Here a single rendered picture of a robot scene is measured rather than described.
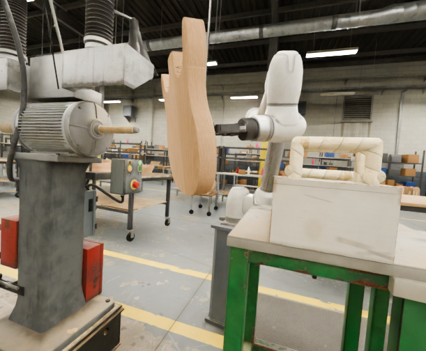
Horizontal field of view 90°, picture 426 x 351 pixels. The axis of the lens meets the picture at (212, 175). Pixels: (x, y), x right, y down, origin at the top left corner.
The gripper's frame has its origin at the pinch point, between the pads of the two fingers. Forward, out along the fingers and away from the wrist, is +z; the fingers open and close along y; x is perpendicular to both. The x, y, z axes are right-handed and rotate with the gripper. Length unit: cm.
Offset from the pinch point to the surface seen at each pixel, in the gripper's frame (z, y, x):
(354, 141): -29.9, -28.4, -6.5
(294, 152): -20.0, -19.8, -8.2
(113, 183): 27, 70, -20
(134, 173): 15, 71, -16
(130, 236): 25, 239, -114
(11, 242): 76, 68, -43
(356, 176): -36.8, -24.3, -16.0
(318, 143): -24.2, -23.3, -6.2
